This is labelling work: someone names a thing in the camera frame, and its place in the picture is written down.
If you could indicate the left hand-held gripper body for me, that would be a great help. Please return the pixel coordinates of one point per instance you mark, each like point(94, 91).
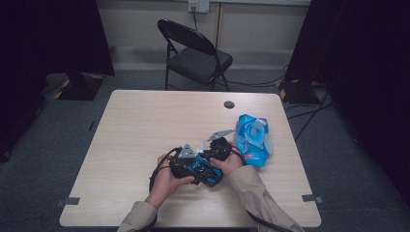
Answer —
point(180, 166)

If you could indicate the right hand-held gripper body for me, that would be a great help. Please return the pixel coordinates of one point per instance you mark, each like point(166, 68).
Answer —
point(220, 150)

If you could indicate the blue wet wipes pack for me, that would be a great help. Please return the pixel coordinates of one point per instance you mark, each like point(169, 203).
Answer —
point(254, 151)

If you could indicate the person's right hand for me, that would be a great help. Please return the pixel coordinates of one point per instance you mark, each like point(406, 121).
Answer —
point(230, 164)

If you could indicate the person's left hand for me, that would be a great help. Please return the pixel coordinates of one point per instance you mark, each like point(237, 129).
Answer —
point(164, 187)

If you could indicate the dark round table grommet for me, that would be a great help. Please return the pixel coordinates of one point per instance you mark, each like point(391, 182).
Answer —
point(229, 104)

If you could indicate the black folding chair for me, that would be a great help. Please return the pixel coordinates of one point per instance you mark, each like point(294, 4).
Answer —
point(199, 61)

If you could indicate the small black floor strip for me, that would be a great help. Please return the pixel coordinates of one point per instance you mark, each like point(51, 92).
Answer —
point(91, 125)

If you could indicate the grey tape strip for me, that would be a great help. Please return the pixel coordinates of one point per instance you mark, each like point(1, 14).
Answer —
point(311, 198)
point(69, 201)

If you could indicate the black curtain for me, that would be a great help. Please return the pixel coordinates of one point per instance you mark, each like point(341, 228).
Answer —
point(48, 38)
point(364, 64)

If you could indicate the beige wall conduit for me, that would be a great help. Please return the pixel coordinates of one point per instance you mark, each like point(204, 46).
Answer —
point(219, 25)

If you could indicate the white wall socket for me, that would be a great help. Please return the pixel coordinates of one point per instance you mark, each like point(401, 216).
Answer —
point(199, 5)

